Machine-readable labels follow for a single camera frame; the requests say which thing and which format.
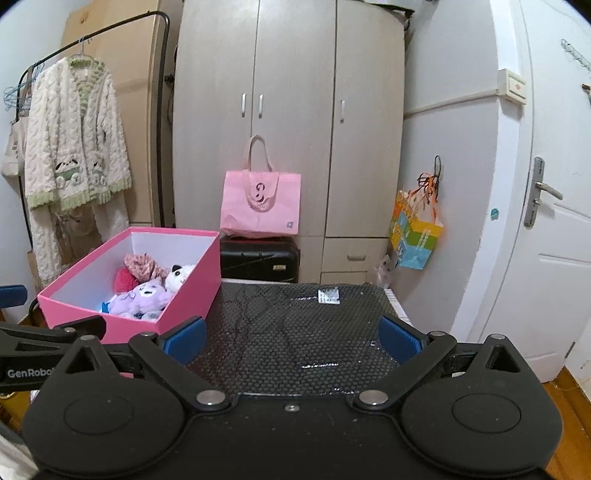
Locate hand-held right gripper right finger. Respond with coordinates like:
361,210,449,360
353,315,532,412

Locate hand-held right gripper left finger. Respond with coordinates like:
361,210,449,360
62,316,230,412

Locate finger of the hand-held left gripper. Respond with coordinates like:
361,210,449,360
0,285,27,308
0,316,107,345

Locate pink cardboard box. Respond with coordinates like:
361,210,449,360
38,226,221,346

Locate purple plush toy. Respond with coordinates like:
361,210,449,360
107,280,172,319

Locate pink fuzzy ball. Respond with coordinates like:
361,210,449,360
115,268,139,294

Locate pink floral cloth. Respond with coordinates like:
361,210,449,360
122,253,167,280

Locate small white plastic bag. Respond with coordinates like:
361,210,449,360
376,254,398,284

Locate black bubble mat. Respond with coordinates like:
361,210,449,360
187,282,402,398

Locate colourful gift bag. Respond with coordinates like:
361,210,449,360
389,173,445,271

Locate black suitcase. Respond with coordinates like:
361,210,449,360
219,235,301,284

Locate beige canvas bag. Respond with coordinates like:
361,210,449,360
0,120,26,178

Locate pink tote bag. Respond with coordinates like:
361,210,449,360
220,135,302,238

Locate cream fleece robe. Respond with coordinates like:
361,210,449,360
24,56,132,287

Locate white door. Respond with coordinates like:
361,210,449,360
462,0,591,384

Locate black clothes rack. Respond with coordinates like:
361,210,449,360
18,11,171,229

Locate beige wooden wardrobe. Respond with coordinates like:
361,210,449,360
172,0,407,287

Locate blue wire hangers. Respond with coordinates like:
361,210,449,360
4,85,28,112

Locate silver door handle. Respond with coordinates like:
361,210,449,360
524,157,564,227

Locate beige wall switch box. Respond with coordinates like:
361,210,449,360
498,68,528,104

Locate white wall hook rail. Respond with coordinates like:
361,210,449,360
561,39,591,70

